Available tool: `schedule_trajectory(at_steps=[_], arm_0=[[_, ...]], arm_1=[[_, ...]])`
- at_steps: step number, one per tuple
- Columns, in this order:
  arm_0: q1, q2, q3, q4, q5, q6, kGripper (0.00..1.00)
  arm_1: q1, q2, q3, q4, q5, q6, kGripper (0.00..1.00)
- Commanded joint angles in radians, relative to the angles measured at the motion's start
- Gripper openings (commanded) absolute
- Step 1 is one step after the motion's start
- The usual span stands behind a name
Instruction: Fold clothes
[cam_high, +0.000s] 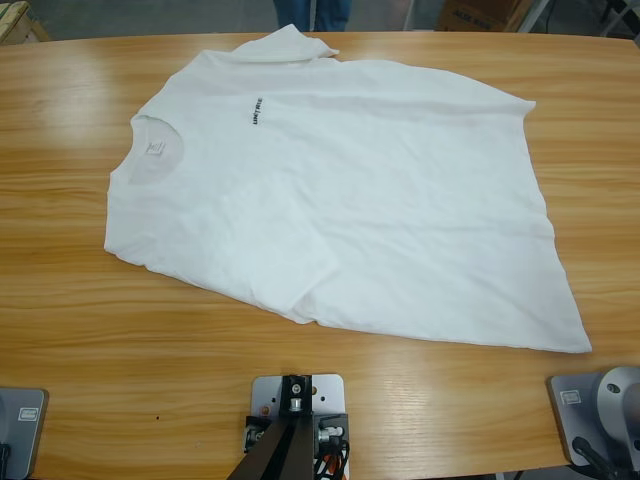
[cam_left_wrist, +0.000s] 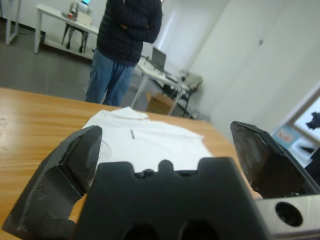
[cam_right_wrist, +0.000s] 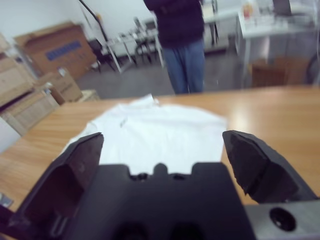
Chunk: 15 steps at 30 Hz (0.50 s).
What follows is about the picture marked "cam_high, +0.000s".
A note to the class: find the white Unitree T-shirt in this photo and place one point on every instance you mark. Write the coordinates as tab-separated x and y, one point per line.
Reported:
350	200

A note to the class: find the dark metal stand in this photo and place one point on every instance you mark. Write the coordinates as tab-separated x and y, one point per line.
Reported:
620	17

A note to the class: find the grey metal frame leg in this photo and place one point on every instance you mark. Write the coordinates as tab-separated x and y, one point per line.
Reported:
535	15

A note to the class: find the brown cardboard box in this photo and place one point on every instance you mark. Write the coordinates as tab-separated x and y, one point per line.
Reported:
480	15

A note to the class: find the person in blue jeans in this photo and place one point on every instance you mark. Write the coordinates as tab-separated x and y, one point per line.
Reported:
312	12

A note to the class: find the white mount block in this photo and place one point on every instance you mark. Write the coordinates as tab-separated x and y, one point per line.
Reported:
330	390

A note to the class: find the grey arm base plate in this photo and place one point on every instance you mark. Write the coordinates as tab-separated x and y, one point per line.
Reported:
25	435
570	410

